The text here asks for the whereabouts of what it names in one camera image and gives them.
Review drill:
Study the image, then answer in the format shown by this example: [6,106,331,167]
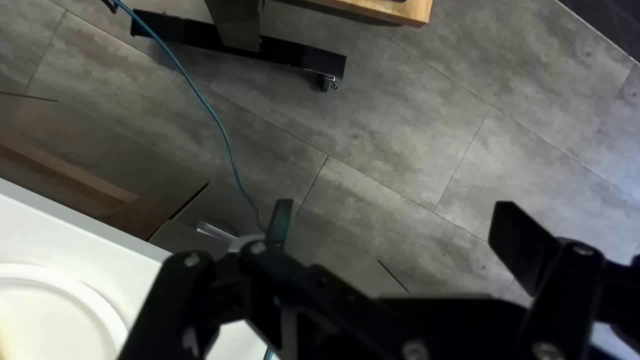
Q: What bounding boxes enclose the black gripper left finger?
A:
[117,199,401,360]

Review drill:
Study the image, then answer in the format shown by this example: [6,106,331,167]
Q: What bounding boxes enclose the white banana plate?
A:
[0,262,132,360]

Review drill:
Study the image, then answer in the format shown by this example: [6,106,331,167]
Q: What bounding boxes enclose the blue cable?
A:
[102,0,268,233]

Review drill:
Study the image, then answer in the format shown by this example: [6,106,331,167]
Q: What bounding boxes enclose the wooden desk top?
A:
[286,0,435,28]

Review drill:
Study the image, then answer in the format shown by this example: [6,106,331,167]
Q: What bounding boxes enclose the black desk foot with caster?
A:
[127,0,348,95]

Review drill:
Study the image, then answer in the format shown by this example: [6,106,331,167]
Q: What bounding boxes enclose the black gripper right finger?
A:
[488,201,640,360]

